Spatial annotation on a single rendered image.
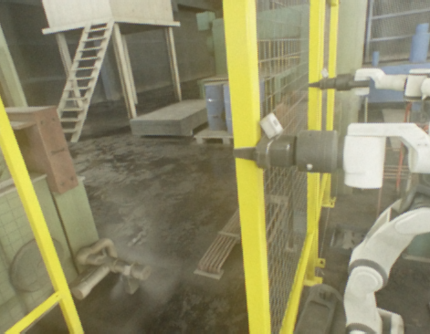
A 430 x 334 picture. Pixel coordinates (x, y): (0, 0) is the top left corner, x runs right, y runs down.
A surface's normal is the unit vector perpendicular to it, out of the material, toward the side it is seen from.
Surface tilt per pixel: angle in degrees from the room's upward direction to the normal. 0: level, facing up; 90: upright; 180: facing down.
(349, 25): 90
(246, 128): 90
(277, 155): 90
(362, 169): 76
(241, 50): 90
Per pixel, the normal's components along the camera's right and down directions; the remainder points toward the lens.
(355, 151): -0.43, 0.14
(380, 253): -0.52, 0.36
